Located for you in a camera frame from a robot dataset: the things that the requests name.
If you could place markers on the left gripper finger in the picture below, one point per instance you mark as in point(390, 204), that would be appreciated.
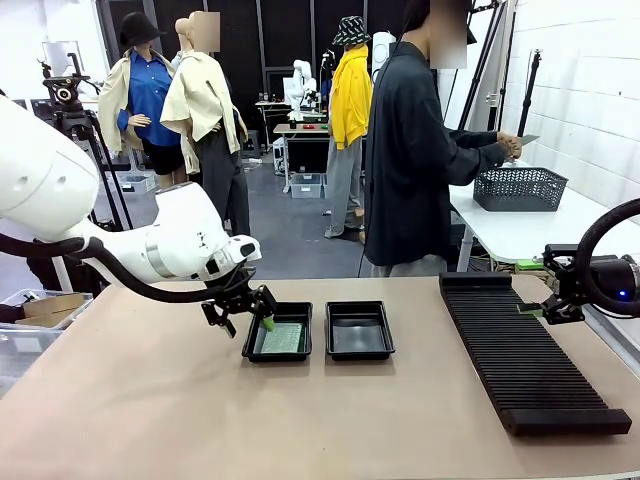
point(266, 305)
point(220, 315)

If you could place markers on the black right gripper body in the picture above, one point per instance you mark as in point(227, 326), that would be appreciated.
point(610, 277)

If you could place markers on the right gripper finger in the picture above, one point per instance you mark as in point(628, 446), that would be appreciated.
point(565, 307)
point(562, 257)

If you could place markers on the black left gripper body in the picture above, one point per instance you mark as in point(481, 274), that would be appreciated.
point(235, 292)

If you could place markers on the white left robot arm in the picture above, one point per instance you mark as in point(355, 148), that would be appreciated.
point(45, 180)

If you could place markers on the person's right forearm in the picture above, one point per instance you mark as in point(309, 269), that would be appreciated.
point(480, 162)

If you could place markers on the person's left forearm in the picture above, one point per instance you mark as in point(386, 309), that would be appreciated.
point(475, 139)

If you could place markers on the black plastic ESD tray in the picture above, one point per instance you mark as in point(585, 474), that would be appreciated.
point(359, 331)
point(250, 345)

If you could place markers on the person's right hand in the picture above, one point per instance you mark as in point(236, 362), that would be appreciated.
point(511, 149)

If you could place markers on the person's left hand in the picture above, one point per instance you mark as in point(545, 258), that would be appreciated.
point(505, 136)

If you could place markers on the black slotted board rack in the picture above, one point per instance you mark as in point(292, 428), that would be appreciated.
point(520, 360)

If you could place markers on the grey woven plastic basket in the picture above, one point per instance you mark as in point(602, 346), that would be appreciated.
point(520, 192)

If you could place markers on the clear lidded storage box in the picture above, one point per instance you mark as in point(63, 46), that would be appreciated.
point(137, 185)
point(306, 186)

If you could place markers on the grey step stool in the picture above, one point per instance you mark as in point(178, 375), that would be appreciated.
point(251, 145)

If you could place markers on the black light stand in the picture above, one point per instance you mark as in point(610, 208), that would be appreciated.
point(527, 100)

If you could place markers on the brown cardboard box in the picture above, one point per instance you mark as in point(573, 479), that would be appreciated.
point(50, 307)

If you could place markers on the black backpack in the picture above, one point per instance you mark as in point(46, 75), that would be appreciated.
point(45, 276)

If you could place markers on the person in dark jacket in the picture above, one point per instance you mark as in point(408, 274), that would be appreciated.
point(410, 150)

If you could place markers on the clear plastic bin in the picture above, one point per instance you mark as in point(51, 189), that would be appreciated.
point(30, 350)

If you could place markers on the mannequin in cream jacket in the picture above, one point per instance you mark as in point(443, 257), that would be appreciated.
point(205, 100)

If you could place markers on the tall black tripod stand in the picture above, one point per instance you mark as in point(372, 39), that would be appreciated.
point(492, 60)

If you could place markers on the mannequin in blue shirt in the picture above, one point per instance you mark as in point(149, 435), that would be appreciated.
point(147, 100)

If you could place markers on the small white background robot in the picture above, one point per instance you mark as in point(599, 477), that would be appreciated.
point(300, 82)

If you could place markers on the mannequin in yellow hoodie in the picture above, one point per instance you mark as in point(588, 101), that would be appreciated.
point(350, 100)

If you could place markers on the dark desktop monitors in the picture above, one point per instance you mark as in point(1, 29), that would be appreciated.
point(42, 107)

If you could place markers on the black brimmed hat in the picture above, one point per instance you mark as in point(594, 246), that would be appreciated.
point(137, 30)

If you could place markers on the patterned black bucket hat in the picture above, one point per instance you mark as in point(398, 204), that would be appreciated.
point(351, 31)

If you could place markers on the black camera tripod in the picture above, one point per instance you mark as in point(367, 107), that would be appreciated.
point(65, 95)

